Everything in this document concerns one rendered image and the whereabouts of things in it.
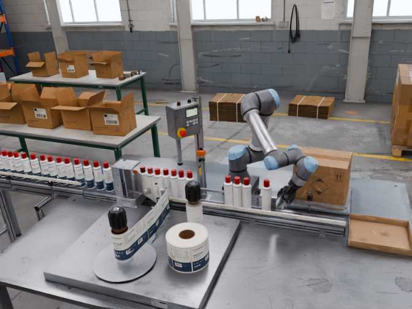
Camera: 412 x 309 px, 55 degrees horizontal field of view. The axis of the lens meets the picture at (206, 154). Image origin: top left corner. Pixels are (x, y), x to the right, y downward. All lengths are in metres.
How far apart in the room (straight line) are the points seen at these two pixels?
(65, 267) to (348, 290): 1.32
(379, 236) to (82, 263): 1.53
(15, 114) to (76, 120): 0.82
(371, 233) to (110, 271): 1.36
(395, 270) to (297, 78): 5.75
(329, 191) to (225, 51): 5.71
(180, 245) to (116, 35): 7.42
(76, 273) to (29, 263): 0.34
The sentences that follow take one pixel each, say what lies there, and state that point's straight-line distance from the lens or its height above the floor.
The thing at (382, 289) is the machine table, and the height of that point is 0.83.
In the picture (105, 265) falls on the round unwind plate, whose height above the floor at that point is 0.89.
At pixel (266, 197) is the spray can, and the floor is 0.99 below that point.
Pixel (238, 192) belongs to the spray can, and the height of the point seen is 1.00.
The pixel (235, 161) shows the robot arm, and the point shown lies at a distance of 2.47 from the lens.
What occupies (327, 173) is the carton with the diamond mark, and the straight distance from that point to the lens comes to 2.32.
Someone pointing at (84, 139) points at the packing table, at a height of 0.78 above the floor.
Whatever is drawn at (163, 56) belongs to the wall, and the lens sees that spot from 8.40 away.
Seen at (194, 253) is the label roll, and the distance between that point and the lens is 1.83.
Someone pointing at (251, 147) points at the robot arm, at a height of 1.13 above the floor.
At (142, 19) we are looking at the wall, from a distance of 8.51.
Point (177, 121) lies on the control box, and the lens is 2.21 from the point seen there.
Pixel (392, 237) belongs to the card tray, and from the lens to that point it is 2.30.
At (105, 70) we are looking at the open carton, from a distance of 6.40.
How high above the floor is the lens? 2.12
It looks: 24 degrees down
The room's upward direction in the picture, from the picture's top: 4 degrees counter-clockwise
